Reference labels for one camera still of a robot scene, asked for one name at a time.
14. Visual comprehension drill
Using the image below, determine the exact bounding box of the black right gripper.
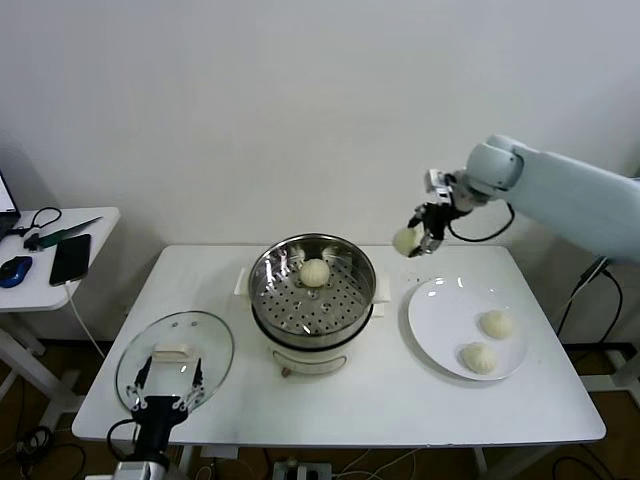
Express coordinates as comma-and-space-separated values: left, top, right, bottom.
407, 199, 459, 260

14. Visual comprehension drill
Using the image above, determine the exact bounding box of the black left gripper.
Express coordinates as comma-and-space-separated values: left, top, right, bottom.
125, 355, 206, 451

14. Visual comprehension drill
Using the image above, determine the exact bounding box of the white steamed baozi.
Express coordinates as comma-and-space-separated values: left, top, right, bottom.
393, 227, 424, 259
299, 258, 330, 289
459, 342, 500, 376
479, 309, 515, 340

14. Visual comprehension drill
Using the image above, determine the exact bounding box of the glass lid with white handle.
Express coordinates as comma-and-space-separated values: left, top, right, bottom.
115, 309, 236, 416

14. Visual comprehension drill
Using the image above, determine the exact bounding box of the stainless steel steamer basket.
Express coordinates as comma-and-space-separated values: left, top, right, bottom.
234, 232, 394, 349

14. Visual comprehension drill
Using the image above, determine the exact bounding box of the white round plate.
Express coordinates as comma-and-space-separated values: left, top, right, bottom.
407, 277, 529, 384

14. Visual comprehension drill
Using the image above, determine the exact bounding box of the grey floor power strip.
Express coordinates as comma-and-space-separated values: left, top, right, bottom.
272, 459, 334, 480

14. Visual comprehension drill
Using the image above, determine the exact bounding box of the black smartphone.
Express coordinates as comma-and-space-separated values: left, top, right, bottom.
48, 232, 93, 287

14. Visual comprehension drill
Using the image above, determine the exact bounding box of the white side table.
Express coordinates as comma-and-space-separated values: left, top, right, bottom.
0, 206, 122, 431

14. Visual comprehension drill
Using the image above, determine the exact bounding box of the green circuit board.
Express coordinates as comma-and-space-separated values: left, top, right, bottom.
24, 215, 104, 251

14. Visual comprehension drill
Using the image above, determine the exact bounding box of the blue computer mouse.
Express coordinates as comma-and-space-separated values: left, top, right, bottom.
0, 255, 33, 289

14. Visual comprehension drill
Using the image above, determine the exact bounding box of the black laptop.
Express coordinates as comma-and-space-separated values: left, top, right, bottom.
0, 169, 22, 241

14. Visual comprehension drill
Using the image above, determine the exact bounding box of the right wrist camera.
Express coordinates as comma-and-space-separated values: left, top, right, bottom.
424, 168, 455, 207

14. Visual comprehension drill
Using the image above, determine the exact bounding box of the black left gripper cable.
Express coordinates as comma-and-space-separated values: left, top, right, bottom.
107, 418, 139, 459

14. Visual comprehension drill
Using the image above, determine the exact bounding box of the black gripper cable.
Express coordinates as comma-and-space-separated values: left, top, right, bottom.
107, 418, 139, 459
447, 202, 516, 242

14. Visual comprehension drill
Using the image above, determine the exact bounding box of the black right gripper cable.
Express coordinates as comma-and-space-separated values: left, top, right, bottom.
447, 202, 516, 242

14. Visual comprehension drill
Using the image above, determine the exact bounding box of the black floor cable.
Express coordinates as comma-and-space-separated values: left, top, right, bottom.
14, 424, 86, 480

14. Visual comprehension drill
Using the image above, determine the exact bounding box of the white charging cable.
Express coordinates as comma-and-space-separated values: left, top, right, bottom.
63, 279, 107, 359

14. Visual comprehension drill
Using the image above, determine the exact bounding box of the black wall cable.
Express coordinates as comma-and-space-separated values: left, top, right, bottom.
557, 254, 626, 342

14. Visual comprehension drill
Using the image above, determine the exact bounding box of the black looped cable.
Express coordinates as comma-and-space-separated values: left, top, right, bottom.
12, 206, 64, 239

